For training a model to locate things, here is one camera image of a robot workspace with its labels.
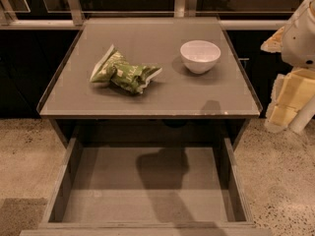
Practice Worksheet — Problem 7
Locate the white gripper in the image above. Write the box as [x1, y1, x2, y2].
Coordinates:
[261, 0, 315, 132]

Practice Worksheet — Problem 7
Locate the green jalapeno chip bag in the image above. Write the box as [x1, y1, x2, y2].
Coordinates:
[90, 45, 162, 94]

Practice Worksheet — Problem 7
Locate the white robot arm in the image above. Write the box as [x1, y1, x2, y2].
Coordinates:
[261, 0, 315, 133]

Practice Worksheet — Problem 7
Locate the grey cabinet with top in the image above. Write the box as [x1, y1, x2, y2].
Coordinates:
[37, 17, 262, 145]

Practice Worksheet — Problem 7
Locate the open grey top drawer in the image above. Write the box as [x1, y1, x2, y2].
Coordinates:
[20, 138, 272, 236]

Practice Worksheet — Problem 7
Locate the white ceramic bowl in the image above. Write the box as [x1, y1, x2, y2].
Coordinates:
[180, 40, 221, 74]

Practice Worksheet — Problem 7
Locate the metal window railing frame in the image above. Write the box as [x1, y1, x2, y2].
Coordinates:
[0, 0, 303, 29]

